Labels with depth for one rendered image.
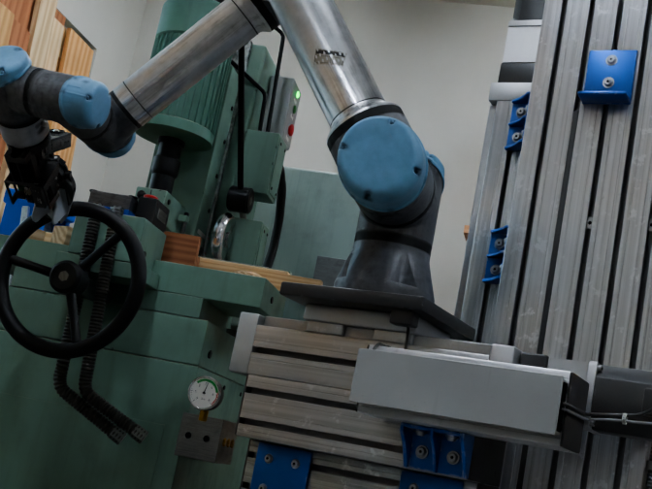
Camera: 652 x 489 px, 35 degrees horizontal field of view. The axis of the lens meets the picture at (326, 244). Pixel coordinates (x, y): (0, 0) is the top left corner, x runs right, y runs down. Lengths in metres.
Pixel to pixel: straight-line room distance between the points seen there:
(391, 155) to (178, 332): 0.78
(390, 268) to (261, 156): 1.00
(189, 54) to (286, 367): 0.53
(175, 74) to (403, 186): 0.49
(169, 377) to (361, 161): 0.79
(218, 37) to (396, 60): 3.10
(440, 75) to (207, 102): 2.54
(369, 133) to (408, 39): 3.42
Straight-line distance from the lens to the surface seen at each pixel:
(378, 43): 4.79
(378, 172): 1.36
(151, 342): 2.02
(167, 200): 2.21
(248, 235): 2.34
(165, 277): 2.04
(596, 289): 1.56
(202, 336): 1.99
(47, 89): 1.60
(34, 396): 2.09
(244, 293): 1.99
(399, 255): 1.47
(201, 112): 2.24
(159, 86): 1.68
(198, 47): 1.68
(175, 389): 1.99
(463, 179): 4.51
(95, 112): 1.59
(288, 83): 2.57
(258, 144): 2.42
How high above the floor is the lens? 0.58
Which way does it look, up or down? 12 degrees up
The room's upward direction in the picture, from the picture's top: 11 degrees clockwise
